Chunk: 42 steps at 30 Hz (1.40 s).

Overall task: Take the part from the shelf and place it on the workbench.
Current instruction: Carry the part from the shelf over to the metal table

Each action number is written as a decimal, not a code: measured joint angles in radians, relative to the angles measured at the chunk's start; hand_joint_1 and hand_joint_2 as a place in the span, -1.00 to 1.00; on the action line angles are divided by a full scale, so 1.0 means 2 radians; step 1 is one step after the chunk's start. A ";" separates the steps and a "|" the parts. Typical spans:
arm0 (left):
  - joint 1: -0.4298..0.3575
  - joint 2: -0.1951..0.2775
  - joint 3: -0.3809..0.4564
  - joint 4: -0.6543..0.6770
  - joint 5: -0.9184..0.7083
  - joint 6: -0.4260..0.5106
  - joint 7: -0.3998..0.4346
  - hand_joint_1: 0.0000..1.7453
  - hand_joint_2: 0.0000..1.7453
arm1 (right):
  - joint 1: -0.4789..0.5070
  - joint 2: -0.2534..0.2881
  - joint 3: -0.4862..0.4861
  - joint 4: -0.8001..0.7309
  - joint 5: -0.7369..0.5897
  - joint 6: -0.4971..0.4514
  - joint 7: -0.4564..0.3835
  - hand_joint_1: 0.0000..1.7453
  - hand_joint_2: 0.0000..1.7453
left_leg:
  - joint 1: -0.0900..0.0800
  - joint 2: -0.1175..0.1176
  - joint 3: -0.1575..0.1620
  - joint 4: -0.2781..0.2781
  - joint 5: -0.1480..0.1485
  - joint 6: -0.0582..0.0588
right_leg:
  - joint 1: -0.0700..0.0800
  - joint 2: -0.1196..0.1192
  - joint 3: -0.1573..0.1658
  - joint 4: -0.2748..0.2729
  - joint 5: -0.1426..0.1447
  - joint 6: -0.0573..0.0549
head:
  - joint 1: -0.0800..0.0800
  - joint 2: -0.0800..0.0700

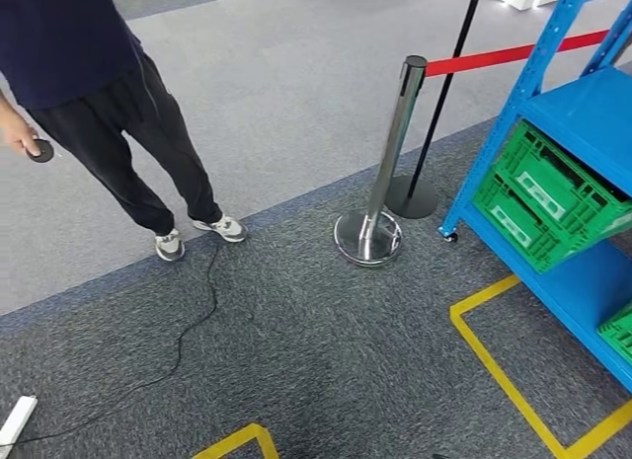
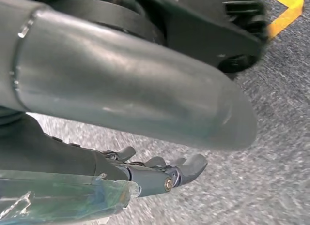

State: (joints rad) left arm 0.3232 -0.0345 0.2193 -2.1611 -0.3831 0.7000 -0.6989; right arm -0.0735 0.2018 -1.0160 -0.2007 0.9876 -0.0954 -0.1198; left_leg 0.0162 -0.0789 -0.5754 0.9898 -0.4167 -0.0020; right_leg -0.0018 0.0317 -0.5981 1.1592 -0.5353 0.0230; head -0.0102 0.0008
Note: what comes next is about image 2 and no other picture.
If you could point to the black robot leg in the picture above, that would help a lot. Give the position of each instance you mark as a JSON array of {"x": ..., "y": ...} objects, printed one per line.
[{"x": 206, "y": 31}]

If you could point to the yellow floor tape square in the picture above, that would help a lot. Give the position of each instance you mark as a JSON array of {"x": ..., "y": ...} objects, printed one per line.
[{"x": 290, "y": 12}]

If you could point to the clear plastic wrist guard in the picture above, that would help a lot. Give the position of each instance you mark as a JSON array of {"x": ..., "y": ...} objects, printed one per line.
[{"x": 60, "y": 198}]

